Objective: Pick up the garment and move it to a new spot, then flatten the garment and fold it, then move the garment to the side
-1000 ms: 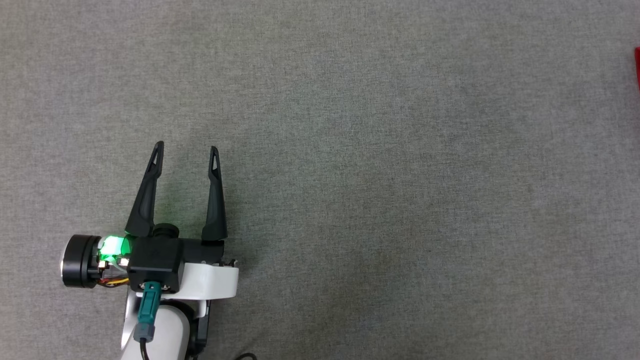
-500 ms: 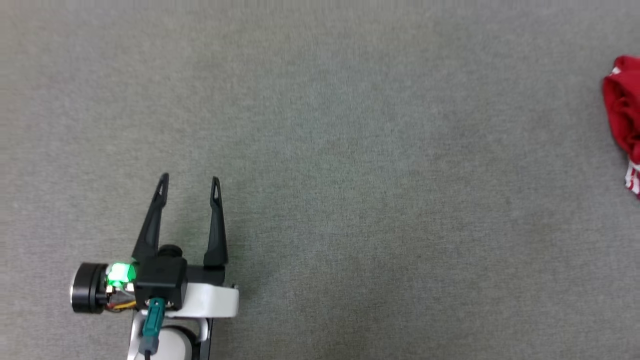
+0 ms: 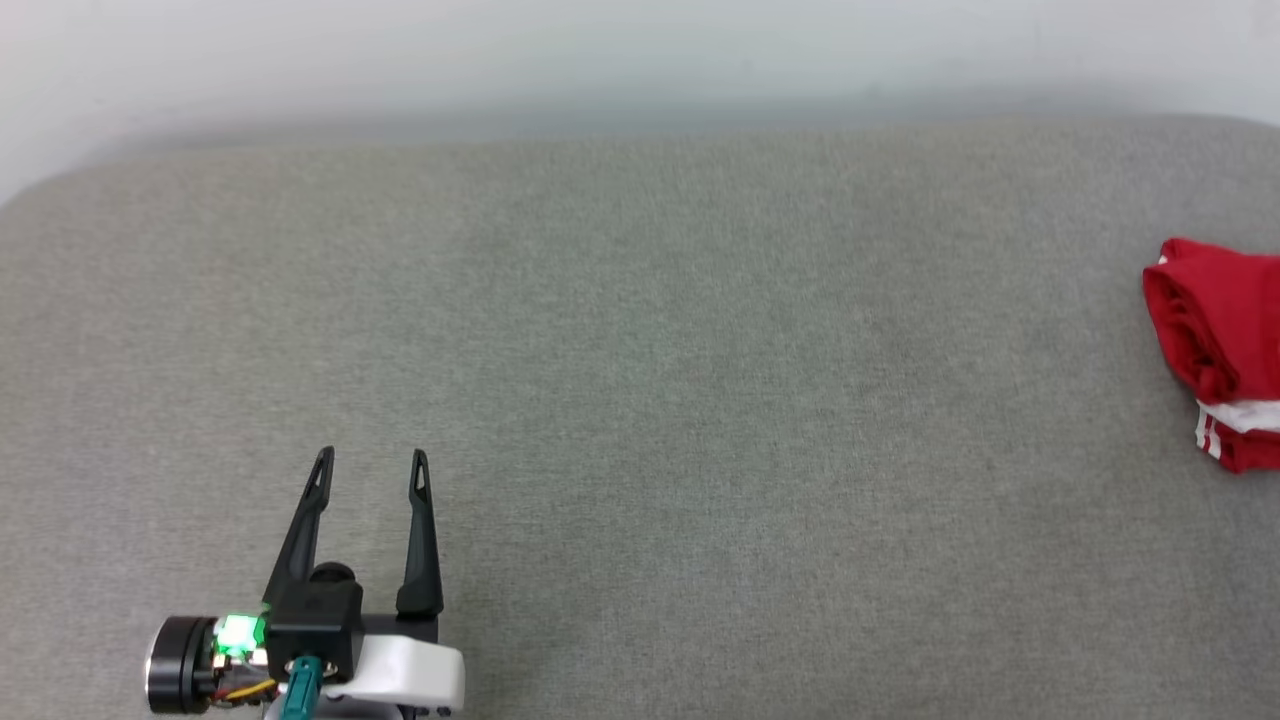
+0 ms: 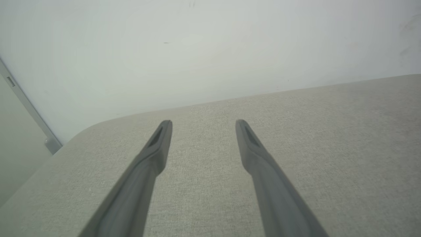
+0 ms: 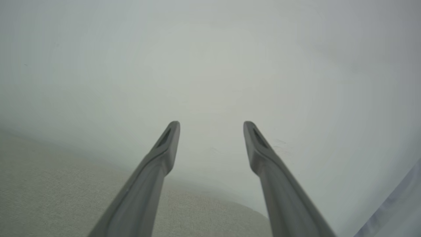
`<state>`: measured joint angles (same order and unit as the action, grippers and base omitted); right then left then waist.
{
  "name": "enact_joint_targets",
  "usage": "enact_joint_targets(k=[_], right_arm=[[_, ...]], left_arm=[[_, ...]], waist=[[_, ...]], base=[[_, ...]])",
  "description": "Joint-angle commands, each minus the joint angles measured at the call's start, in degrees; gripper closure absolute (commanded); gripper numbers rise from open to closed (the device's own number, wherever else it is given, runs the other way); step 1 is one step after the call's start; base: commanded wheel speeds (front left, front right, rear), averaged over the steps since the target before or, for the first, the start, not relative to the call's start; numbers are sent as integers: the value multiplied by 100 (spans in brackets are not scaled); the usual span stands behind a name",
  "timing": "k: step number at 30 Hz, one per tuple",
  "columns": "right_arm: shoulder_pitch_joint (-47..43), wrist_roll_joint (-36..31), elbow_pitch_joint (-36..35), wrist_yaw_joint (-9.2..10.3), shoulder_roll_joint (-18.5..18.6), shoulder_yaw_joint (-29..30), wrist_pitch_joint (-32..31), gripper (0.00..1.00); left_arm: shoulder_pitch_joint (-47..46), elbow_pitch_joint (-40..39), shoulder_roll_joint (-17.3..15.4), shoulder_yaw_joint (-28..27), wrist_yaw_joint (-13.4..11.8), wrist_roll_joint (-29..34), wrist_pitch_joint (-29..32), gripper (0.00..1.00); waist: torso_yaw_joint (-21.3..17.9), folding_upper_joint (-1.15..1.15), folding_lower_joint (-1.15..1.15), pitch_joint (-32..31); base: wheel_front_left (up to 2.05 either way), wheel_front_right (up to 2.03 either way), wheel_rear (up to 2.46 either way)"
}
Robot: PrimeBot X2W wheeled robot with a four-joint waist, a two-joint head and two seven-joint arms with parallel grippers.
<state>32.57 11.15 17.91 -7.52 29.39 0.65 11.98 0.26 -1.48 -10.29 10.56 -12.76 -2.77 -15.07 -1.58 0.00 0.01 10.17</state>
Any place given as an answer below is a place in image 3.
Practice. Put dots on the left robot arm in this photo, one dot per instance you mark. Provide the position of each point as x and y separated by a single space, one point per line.
180 665

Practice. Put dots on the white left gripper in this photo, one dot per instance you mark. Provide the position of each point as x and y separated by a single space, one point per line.
410 675

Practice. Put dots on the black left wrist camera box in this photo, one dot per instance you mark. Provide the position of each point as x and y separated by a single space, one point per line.
315 620

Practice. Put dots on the red jersey with white trim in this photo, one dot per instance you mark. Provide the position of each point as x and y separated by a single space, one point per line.
1220 320

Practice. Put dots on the grey fabric sofa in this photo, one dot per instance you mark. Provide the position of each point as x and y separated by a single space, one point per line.
700 400

